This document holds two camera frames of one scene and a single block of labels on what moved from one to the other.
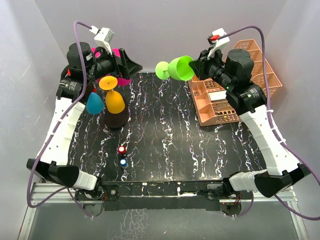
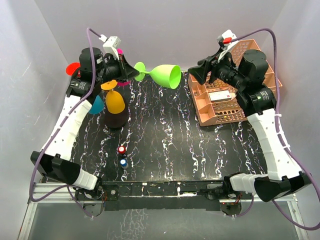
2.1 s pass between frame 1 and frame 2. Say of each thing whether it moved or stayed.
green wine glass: moved
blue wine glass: stayed
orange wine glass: stayed
